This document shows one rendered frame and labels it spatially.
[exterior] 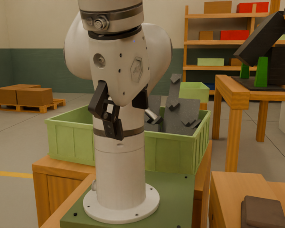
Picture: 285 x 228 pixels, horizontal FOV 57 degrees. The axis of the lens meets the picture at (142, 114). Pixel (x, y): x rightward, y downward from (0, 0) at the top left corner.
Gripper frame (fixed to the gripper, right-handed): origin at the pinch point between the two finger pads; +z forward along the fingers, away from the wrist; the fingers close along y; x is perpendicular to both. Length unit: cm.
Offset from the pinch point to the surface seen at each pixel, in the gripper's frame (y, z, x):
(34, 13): 508, 135, 594
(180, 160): 30.2, 39.2, 1.5
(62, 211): -6.5, 28.9, 19.1
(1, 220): 20, 141, 139
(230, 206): 8.4, 26.0, -18.1
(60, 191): 13, 56, 46
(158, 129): 49, 44, 18
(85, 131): 28, 36, 39
